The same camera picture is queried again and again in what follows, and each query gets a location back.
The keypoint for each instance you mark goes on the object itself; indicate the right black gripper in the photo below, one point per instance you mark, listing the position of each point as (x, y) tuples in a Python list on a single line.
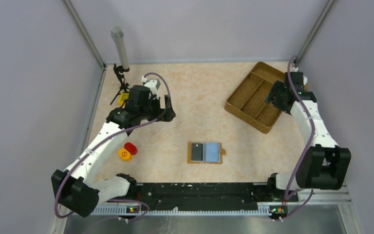
[(277, 87)]

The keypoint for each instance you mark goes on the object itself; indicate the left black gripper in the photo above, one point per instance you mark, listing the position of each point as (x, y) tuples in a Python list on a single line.
[(167, 114)]

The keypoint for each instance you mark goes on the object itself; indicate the yellow leather card holder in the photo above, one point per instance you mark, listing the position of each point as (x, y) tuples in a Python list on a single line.
[(213, 153)]

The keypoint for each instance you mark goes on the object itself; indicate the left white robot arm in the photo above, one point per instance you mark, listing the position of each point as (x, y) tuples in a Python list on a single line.
[(74, 187)]

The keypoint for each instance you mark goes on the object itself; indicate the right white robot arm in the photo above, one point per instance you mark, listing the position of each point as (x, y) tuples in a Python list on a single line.
[(323, 164)]

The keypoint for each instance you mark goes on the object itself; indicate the woven brown divided tray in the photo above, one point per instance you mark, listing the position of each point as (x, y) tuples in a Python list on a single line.
[(247, 102)]

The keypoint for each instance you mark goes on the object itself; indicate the yellow toy brick block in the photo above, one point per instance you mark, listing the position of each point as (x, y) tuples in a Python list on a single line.
[(122, 98)]

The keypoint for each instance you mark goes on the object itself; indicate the red yellow button toy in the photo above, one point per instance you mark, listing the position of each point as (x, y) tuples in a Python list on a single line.
[(127, 152)]

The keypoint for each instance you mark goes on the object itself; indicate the small black tripod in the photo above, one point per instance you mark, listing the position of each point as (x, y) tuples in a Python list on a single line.
[(124, 86)]

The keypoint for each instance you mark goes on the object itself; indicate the grey cylinder on tripod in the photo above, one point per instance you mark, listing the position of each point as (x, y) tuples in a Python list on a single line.
[(118, 38)]

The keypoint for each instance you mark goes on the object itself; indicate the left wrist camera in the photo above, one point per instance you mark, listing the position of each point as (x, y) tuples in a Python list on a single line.
[(152, 84)]

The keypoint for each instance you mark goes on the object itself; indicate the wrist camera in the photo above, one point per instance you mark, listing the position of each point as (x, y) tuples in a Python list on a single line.
[(152, 84), (294, 68)]

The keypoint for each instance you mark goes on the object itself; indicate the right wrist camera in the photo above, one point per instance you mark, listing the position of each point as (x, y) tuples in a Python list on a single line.
[(294, 68)]

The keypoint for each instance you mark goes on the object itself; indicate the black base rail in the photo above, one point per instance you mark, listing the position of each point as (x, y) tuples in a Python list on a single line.
[(225, 196)]

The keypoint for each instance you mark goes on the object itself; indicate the grey slotted cable duct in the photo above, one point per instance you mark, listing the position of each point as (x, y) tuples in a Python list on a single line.
[(121, 210)]

